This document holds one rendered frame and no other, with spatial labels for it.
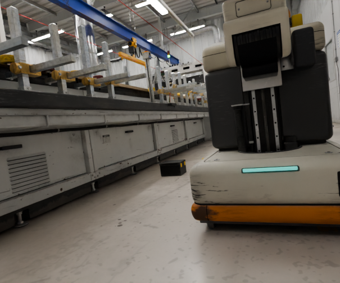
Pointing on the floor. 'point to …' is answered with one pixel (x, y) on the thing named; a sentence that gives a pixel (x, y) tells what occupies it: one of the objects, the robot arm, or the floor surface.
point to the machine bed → (67, 156)
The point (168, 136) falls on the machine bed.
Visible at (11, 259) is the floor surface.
